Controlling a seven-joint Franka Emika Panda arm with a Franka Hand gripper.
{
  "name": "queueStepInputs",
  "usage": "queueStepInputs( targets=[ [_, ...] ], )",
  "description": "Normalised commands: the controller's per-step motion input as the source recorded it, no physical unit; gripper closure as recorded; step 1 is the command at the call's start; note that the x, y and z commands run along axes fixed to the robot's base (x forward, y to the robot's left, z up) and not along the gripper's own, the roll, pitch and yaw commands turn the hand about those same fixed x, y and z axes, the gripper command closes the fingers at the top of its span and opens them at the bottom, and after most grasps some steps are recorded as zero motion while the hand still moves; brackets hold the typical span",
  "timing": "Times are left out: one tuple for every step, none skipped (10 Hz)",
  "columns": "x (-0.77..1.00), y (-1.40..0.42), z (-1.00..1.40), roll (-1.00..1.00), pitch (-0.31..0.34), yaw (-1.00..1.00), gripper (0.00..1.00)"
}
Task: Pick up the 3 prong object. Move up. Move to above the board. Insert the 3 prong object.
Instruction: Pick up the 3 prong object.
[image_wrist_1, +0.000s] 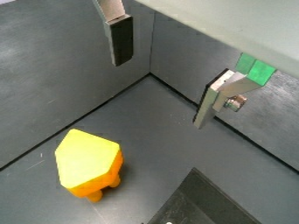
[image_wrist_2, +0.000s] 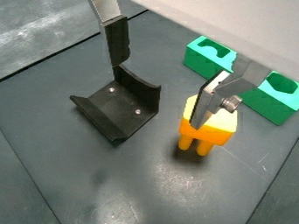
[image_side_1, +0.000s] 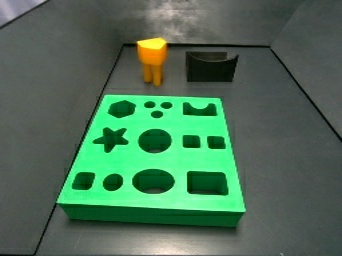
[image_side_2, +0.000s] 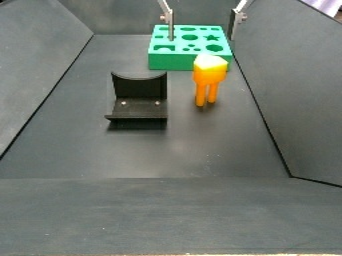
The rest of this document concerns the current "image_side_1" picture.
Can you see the orange three prong block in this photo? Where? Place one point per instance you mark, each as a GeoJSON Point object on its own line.
{"type": "Point", "coordinates": [153, 54]}

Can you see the green shape sorting board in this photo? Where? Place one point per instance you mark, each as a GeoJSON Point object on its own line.
{"type": "Point", "coordinates": [155, 164]}

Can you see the black curved holder bracket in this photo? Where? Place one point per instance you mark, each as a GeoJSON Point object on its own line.
{"type": "Point", "coordinates": [210, 66]}

